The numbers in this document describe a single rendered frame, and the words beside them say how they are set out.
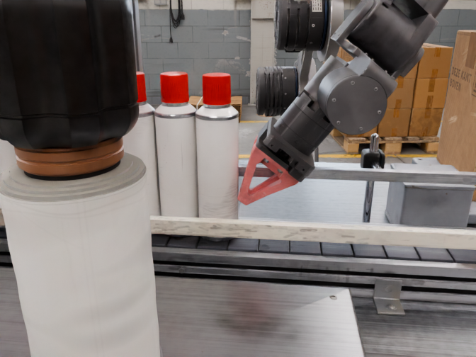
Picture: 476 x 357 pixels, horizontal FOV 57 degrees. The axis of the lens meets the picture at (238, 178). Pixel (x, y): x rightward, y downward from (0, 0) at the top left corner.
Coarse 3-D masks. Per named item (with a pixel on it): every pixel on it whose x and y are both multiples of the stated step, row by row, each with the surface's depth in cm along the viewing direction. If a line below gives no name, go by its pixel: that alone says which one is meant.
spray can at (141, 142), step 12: (144, 84) 53; (144, 96) 53; (144, 108) 53; (144, 120) 52; (132, 132) 52; (144, 132) 53; (132, 144) 53; (144, 144) 53; (156, 144) 55; (144, 156) 54; (156, 156) 55; (156, 168) 56; (156, 180) 56; (156, 192) 57; (156, 204) 57
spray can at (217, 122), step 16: (208, 80) 50; (224, 80) 50; (208, 96) 51; (224, 96) 51; (208, 112) 51; (224, 112) 51; (208, 128) 51; (224, 128) 51; (208, 144) 52; (224, 144) 52; (208, 160) 52; (224, 160) 52; (208, 176) 53; (224, 176) 53; (208, 192) 54; (224, 192) 54; (208, 208) 55; (224, 208) 54; (224, 240) 56
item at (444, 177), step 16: (256, 176) 58; (320, 176) 57; (336, 176) 57; (352, 176) 57; (368, 176) 57; (384, 176) 57; (400, 176) 56; (416, 176) 56; (432, 176) 56; (448, 176) 56; (464, 176) 55
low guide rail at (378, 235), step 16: (0, 208) 57; (0, 224) 57; (160, 224) 54; (176, 224) 54; (192, 224) 54; (208, 224) 53; (224, 224) 53; (240, 224) 53; (256, 224) 53; (272, 224) 53; (288, 224) 53; (304, 224) 53; (320, 224) 53; (336, 224) 53; (304, 240) 53; (320, 240) 53; (336, 240) 52; (352, 240) 52; (368, 240) 52; (384, 240) 52; (400, 240) 52; (416, 240) 51; (432, 240) 51; (448, 240) 51; (464, 240) 51
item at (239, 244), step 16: (160, 240) 56; (176, 240) 56; (192, 240) 56; (208, 240) 56; (240, 240) 56; (256, 240) 56; (272, 240) 56; (288, 240) 56; (352, 256) 53; (368, 256) 53; (384, 256) 53; (400, 256) 53; (416, 256) 53; (432, 256) 53; (448, 256) 53; (464, 256) 53
